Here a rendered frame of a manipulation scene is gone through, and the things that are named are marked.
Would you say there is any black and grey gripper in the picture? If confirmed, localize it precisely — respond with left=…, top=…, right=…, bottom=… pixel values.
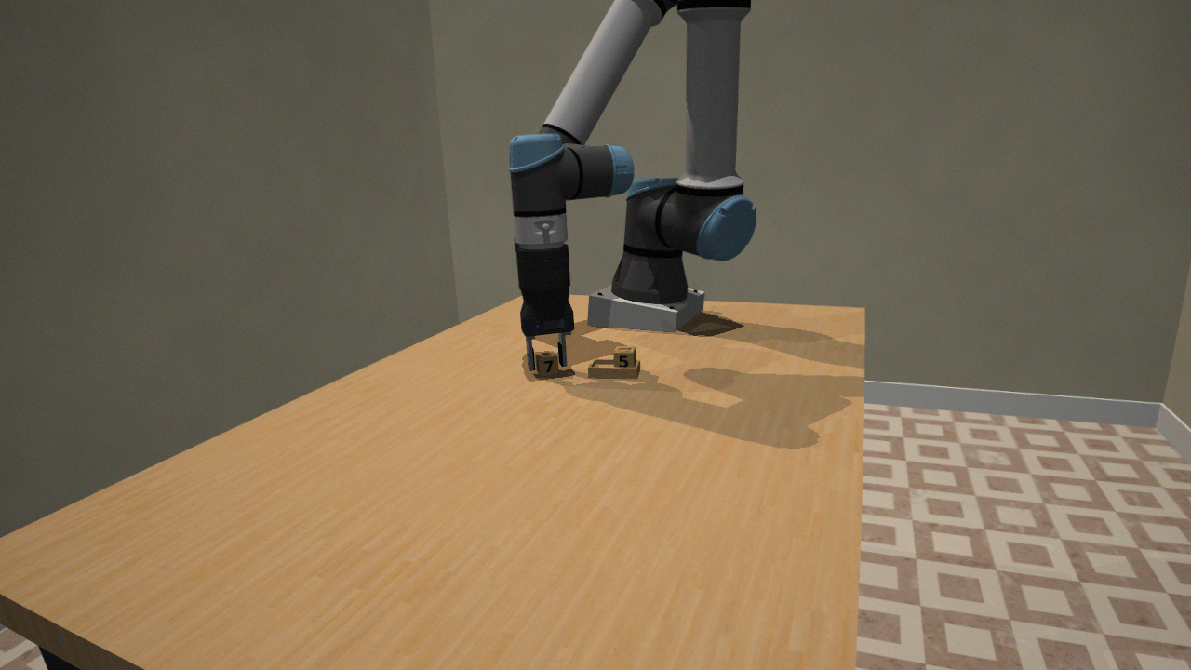
left=515, top=214, right=574, bottom=371

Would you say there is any tan wooden tray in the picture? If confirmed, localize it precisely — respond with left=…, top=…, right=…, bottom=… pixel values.
left=588, top=359, right=640, bottom=378

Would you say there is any tan wooden number cube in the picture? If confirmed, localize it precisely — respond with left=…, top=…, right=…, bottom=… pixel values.
left=535, top=351, right=559, bottom=377
left=613, top=346, right=636, bottom=368

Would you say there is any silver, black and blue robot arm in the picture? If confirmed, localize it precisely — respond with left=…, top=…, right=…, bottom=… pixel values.
left=509, top=0, right=756, bottom=303

